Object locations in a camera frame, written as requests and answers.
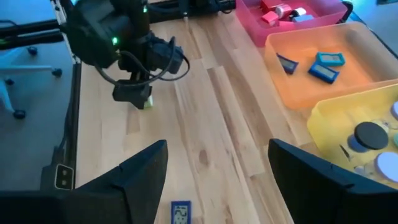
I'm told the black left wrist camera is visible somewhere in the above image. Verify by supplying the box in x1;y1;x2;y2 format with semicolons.
146;33;185;75

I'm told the small silver camera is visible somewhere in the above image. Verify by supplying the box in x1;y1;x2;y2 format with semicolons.
54;164;75;190

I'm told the lavender cube charger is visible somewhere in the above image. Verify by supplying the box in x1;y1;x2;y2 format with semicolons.
292;14;315;23

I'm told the pink wall charger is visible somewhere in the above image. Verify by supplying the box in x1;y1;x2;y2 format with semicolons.
275;3;293;19

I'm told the orange plastic bin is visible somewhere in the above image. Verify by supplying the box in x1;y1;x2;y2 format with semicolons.
264;21;398;110

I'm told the pink plastic bin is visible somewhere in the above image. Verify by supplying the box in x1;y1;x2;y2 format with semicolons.
235;0;348;47

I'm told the navy digital clock grey screen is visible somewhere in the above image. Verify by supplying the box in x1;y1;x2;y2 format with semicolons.
275;52;299;75

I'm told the yellow plastic bin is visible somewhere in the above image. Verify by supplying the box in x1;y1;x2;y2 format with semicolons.
307;83;398;190

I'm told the red wall charger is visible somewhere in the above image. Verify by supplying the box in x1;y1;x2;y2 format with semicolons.
261;11;280;26

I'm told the black-capped blue sand timer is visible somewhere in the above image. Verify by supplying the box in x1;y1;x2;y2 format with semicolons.
346;121;389;153

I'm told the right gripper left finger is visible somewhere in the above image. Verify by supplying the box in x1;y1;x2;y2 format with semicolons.
0;139;169;224

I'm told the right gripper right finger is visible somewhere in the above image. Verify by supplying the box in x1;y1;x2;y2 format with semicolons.
268;139;398;224

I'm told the grey office chair base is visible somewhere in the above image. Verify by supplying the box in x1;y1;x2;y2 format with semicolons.
0;45;63;121

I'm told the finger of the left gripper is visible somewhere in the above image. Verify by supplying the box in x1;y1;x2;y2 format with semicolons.
111;79;154;110

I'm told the silver metal bracket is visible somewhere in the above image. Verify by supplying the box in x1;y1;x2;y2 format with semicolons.
50;0;78;65

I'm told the light blue digital clock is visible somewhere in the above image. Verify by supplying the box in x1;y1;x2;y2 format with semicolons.
315;51;346;67

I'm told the indigo digital clock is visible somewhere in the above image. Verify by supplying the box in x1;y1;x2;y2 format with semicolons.
170;200;192;224

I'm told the black stand bar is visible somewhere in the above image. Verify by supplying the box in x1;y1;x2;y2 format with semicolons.
0;19;65;50

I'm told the green wall charger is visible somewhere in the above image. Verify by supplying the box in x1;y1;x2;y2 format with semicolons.
143;95;155;110

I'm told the white wall charger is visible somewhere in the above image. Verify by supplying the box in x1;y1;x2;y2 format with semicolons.
290;7;308;18

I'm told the red cube charger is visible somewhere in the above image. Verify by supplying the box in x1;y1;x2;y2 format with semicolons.
259;0;280;12

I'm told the dark blue digital clock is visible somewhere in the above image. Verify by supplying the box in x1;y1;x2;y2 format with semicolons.
307;62;340;85

